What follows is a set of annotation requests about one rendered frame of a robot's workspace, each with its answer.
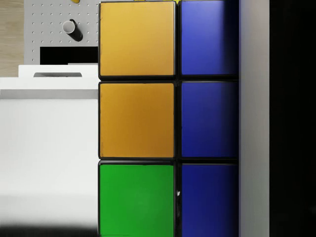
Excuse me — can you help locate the puzzle cube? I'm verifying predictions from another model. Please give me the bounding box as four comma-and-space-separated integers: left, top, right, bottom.
98, 0, 239, 237

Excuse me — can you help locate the white drawer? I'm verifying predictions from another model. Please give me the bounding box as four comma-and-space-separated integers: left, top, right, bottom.
0, 63, 99, 237

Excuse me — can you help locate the black mug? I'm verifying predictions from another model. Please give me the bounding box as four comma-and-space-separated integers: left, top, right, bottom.
62, 19, 83, 42

